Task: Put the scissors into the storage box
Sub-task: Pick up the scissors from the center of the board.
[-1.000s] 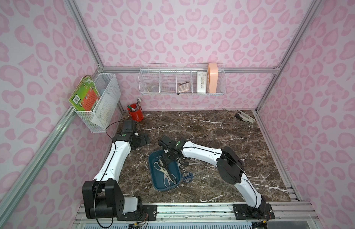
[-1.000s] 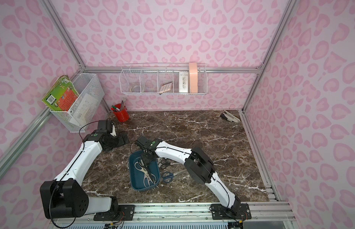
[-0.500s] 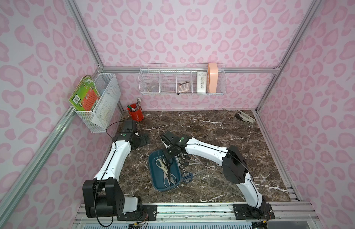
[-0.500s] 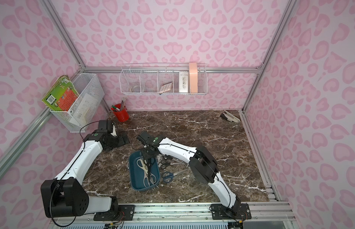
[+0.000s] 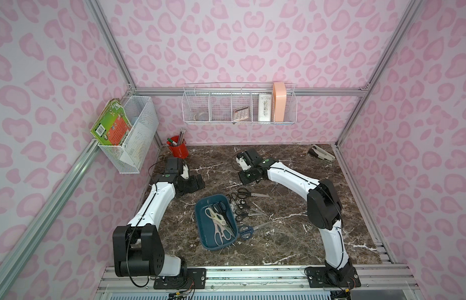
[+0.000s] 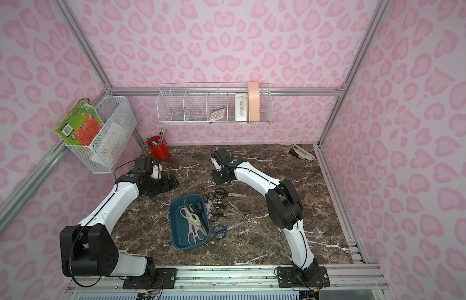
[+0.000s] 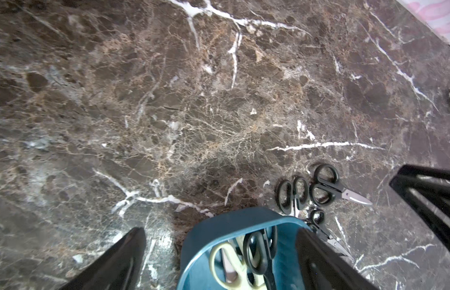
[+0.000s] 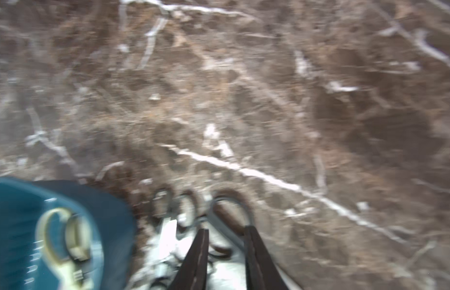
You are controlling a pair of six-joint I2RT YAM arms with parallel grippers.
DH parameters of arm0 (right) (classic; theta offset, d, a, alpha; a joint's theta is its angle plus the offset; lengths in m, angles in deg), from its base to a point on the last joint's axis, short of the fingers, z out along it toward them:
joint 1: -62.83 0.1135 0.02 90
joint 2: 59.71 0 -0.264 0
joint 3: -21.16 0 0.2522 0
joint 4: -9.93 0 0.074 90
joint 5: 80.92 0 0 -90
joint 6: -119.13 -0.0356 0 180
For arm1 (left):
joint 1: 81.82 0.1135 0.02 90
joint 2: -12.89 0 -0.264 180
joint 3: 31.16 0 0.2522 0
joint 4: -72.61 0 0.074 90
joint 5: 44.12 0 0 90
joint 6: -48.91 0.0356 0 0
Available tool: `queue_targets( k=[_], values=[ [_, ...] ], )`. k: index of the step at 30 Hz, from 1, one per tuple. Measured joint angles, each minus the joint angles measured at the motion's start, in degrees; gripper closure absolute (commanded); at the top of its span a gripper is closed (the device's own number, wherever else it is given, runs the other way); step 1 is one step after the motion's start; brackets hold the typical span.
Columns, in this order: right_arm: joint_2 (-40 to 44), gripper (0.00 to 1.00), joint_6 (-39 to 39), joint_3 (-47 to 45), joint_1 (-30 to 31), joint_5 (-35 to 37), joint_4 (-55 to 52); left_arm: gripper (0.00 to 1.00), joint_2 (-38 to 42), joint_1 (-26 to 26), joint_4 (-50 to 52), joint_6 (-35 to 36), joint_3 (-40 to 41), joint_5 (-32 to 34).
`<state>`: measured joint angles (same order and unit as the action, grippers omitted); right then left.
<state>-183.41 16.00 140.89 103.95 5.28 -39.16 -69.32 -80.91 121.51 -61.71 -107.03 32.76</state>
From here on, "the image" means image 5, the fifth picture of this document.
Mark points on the small pink calculator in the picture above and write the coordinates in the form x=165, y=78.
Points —
x=241, y=114

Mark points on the small black scissors lower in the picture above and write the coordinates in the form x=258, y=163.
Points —
x=241, y=215

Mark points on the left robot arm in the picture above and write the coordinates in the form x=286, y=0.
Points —
x=137, y=248

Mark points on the white wire wall basket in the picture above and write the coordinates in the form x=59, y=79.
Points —
x=236, y=103

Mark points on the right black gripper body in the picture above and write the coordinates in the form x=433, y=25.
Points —
x=250, y=176

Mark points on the pink handled scissors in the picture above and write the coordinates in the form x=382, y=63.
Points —
x=221, y=235

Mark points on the blue handled scissors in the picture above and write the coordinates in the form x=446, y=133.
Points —
x=246, y=232

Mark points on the beige kitchen scissors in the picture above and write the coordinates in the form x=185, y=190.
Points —
x=216, y=218

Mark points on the teal plastic storage box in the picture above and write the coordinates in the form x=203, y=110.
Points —
x=205, y=225

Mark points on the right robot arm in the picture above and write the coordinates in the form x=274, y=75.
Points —
x=324, y=208

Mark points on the red pen cup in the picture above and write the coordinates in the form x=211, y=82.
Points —
x=177, y=145

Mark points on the white paper in basket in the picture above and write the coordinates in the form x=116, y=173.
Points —
x=136, y=145

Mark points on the small black scissors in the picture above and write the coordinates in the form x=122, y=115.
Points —
x=241, y=215
x=243, y=205

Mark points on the black white stapler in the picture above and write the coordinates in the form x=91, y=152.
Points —
x=321, y=154

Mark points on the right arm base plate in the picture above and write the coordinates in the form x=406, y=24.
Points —
x=346, y=278

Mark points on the white mesh side basket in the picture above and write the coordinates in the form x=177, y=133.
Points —
x=138, y=109

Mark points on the tiny black scissors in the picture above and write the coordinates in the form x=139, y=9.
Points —
x=231, y=197

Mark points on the green red booklet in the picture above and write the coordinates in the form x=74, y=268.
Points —
x=113, y=126

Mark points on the white card in basket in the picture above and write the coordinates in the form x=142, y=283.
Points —
x=265, y=107

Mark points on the pink box in basket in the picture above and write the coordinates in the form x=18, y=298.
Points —
x=279, y=100

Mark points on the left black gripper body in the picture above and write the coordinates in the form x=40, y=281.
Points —
x=193, y=184

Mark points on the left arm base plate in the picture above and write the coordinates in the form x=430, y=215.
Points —
x=189, y=278

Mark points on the tape roll in basket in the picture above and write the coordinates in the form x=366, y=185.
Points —
x=202, y=115

